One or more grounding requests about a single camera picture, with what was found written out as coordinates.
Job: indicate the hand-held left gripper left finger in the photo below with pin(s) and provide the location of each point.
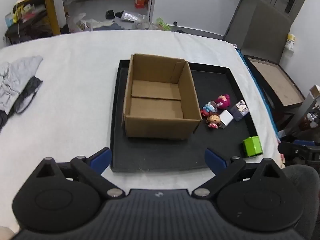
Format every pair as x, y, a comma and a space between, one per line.
101, 158

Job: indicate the black box with brown inside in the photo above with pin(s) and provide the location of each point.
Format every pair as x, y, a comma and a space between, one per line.
277, 82

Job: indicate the black cloth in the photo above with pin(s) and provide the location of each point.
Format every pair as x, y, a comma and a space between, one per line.
27, 92

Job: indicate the blue and red figure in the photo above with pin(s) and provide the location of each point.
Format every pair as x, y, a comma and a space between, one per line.
208, 108

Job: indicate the yellow wooden table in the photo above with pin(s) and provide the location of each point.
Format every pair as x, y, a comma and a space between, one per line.
51, 10

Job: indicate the green plastic bag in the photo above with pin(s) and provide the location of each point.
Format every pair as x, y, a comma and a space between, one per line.
163, 23

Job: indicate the pink bear figure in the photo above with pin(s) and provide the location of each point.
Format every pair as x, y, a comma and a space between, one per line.
222, 101

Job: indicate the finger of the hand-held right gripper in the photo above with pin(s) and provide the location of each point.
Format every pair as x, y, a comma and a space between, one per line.
300, 143

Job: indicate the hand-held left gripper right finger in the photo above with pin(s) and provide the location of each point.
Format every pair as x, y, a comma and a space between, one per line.
215, 160

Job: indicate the grey metal post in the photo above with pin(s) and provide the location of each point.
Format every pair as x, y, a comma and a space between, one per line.
307, 105

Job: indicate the brown cardboard panel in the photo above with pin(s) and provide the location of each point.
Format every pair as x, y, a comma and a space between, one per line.
267, 35

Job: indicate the yellow and white wall tag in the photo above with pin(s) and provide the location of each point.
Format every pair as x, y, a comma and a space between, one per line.
290, 42

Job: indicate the white plastic bags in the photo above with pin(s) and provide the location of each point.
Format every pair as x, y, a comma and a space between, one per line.
82, 22

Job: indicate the dark grey cloth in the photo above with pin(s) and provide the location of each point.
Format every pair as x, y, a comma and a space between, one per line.
302, 187

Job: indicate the small black round object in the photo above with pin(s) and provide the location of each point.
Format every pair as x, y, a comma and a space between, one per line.
110, 15

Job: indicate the grey clothes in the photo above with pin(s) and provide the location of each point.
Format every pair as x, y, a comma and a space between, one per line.
17, 77

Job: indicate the blue patterned mattress edge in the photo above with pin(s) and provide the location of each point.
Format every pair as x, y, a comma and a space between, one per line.
260, 92

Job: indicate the silver foil bag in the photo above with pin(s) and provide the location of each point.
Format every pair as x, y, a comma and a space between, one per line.
131, 16

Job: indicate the white charger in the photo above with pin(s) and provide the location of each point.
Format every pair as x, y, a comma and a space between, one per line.
227, 118

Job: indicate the brown cardboard box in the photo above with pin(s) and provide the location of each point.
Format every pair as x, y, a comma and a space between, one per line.
160, 127

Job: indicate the green plastic container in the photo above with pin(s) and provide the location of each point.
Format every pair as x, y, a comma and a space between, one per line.
252, 147

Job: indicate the purple rabbit cube toy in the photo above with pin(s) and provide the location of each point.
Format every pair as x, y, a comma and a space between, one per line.
238, 110

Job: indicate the red dress doll figure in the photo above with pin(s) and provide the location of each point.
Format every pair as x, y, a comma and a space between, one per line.
214, 120

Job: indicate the black tray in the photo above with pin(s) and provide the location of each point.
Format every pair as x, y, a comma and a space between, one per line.
160, 155

